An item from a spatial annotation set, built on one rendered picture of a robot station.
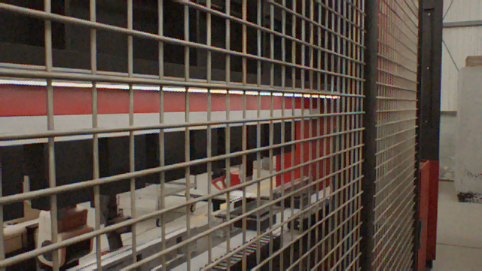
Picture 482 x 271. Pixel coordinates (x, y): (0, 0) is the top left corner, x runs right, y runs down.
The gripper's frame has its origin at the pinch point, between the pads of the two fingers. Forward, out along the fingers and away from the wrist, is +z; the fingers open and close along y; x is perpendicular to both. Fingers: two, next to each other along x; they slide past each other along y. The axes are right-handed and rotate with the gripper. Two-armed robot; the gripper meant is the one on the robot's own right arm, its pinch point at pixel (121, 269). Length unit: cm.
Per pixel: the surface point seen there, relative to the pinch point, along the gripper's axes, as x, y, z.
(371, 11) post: -69, 124, -51
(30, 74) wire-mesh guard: -125, 114, -40
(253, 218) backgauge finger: -4, 66, -12
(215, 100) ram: 7, 58, -56
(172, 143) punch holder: -19, 51, -43
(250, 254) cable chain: -41, 80, -10
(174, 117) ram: -18, 54, -52
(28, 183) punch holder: -66, 39, -40
